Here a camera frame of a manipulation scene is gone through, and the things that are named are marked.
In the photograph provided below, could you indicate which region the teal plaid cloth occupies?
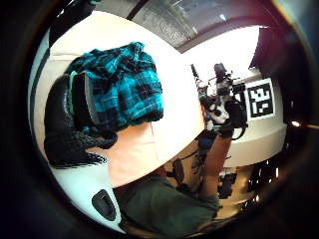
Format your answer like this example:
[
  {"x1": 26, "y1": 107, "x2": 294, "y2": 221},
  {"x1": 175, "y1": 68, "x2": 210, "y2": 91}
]
[{"x1": 64, "y1": 41, "x2": 165, "y2": 132}]

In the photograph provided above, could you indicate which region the black flat object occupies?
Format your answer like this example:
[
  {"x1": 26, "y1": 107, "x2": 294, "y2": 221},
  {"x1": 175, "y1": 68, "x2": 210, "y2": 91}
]
[{"x1": 91, "y1": 188, "x2": 118, "y2": 222}]

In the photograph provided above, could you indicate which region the the person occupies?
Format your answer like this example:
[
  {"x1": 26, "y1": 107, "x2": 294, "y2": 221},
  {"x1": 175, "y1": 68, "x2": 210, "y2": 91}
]
[{"x1": 114, "y1": 132, "x2": 234, "y2": 237}]

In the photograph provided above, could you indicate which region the white marker cube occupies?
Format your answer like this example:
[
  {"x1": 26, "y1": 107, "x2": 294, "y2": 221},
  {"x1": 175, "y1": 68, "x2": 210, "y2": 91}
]
[{"x1": 243, "y1": 77, "x2": 277, "y2": 121}]

